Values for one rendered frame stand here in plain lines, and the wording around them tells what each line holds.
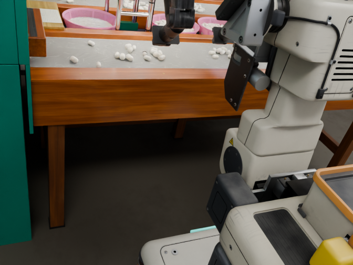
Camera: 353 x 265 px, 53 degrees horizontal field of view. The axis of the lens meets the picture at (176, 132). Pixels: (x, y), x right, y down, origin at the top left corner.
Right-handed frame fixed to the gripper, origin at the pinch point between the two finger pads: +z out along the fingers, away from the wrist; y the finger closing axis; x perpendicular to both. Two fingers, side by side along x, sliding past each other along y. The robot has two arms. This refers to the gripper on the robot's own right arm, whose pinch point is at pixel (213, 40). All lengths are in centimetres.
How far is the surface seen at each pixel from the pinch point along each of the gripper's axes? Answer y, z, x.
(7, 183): 87, 8, 56
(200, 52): 1.5, 10.0, 2.8
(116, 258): 47, 16, 94
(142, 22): 17, 46, -22
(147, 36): 25.3, 17.5, -5.8
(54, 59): 69, 3, 10
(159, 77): 32.9, -13.8, 19.3
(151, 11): 23.3, 15.7, -17.0
